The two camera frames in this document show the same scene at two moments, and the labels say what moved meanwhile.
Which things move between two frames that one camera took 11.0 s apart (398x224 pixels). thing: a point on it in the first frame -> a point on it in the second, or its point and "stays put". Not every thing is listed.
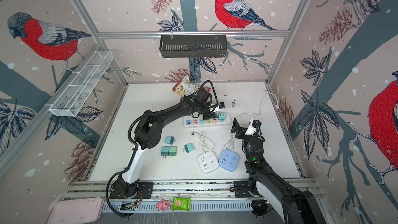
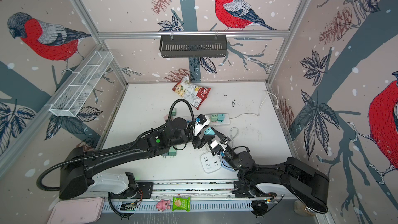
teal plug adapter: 188,148 -> 209,131
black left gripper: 211,115 -> 204,139
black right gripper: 243,130 -> 225,138
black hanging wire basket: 193,46 stays put
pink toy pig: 163,205 stays put
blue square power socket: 228,160 stays put
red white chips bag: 184,87 stays put
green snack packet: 181,203 stays put
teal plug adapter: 221,116 stays put
